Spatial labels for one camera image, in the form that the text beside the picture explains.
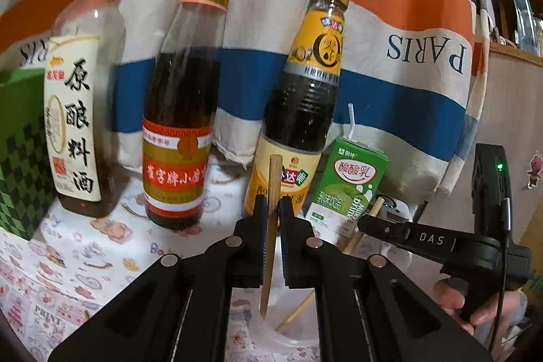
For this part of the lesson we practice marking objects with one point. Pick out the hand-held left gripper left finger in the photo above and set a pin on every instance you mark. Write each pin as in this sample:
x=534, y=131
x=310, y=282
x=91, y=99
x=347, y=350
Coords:
x=261, y=218

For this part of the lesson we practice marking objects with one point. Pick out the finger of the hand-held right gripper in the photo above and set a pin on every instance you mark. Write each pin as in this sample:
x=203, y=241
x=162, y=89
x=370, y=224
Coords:
x=407, y=237

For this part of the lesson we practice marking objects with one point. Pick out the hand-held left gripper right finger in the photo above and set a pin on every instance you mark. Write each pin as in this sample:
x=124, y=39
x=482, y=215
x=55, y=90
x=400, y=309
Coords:
x=285, y=220

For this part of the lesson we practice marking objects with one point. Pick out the single bamboo chopstick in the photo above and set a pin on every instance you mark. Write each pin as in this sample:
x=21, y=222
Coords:
x=376, y=207
x=297, y=311
x=274, y=184

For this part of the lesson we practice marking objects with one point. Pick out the translucent plastic cup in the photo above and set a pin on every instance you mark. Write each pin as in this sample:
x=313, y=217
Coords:
x=271, y=335

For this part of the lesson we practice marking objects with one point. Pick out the person's right hand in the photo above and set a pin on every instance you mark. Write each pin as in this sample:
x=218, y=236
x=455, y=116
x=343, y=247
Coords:
x=452, y=299

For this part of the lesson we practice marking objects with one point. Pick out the green milk carton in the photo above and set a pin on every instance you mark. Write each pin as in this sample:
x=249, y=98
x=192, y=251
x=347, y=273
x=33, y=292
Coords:
x=352, y=175

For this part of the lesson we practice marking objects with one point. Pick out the yellow label dark sauce bottle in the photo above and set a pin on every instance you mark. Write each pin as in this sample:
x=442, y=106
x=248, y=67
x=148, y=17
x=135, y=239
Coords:
x=303, y=103

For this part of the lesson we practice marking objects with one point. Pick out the white drinking straw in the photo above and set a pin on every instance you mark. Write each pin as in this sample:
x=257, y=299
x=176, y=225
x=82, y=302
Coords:
x=352, y=120

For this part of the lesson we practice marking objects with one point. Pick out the red cap sauce bottle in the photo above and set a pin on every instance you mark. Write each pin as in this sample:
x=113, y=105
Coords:
x=178, y=111

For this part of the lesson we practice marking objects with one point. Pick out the printed cartoon tablecloth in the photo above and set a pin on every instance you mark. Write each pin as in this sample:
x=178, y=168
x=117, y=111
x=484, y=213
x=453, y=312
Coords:
x=85, y=260

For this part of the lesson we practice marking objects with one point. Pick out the clear cooking wine bottle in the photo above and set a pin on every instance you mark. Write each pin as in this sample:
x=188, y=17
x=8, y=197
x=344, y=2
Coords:
x=72, y=111

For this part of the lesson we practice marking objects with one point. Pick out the clear plastic container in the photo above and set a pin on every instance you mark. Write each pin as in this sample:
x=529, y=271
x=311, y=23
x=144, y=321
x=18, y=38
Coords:
x=526, y=22

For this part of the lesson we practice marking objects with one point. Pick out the striped cloth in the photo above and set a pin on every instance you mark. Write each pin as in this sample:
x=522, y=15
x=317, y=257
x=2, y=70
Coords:
x=382, y=5

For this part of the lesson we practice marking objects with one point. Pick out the wooden shelf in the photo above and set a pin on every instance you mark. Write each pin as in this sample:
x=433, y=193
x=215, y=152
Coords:
x=498, y=5

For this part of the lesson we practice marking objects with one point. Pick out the green checkered box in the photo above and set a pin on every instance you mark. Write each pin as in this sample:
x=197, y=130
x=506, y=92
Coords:
x=21, y=158

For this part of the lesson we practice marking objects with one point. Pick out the cartoon wall sticker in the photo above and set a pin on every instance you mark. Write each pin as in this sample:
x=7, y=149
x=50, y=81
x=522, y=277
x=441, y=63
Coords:
x=535, y=171

